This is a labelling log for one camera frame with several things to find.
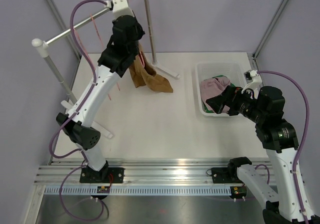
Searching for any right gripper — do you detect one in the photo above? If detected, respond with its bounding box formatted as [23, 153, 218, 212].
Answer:
[206, 85, 266, 123]

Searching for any green tank top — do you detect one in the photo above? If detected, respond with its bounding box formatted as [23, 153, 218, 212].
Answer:
[202, 75, 238, 114]

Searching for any mauve tank top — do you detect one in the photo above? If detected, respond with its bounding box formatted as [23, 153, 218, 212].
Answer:
[200, 76, 232, 113]

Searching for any pink hanger of brown top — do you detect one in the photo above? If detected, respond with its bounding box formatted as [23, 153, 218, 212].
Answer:
[122, 0, 147, 68]

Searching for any pink hanger of mauve top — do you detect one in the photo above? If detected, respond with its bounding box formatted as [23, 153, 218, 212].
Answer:
[90, 14, 120, 101]

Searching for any brown tank top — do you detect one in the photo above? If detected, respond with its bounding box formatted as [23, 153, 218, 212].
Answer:
[129, 43, 174, 93]

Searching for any pink hanger of green top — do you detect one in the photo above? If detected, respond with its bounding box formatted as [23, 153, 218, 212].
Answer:
[69, 24, 88, 58]

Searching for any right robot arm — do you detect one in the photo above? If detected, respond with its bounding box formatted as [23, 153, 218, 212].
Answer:
[206, 86, 320, 223]

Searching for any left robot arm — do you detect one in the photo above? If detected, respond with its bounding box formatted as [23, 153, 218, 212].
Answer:
[56, 15, 145, 183]

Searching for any white plastic basket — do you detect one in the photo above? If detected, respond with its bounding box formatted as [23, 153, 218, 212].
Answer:
[195, 61, 247, 117]

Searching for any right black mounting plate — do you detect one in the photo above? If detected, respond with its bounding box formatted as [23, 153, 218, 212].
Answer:
[206, 167, 243, 185]

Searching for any black mounting plate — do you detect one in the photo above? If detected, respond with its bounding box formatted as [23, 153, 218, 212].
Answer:
[206, 167, 243, 185]
[79, 167, 125, 184]

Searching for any clothes rack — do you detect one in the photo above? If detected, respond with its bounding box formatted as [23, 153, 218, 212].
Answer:
[30, 0, 182, 138]

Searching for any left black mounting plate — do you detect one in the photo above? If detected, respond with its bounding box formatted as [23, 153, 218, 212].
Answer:
[79, 167, 125, 184]

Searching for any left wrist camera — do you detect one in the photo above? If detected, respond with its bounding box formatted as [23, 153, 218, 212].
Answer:
[104, 0, 135, 20]

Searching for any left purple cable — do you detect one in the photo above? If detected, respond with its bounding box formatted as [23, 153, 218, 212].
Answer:
[48, 0, 111, 221]

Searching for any left frame post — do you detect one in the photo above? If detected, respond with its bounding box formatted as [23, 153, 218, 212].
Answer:
[44, 0, 81, 61]

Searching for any frame post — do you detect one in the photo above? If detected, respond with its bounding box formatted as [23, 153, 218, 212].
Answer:
[44, 0, 81, 61]
[252, 0, 290, 61]

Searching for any right frame post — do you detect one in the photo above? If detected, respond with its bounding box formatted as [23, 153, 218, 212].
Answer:
[252, 0, 290, 61]

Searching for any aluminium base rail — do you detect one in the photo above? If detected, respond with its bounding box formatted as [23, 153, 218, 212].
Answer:
[34, 158, 229, 186]

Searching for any white slotted cable duct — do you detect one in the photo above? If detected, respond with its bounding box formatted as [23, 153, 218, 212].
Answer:
[44, 185, 231, 196]

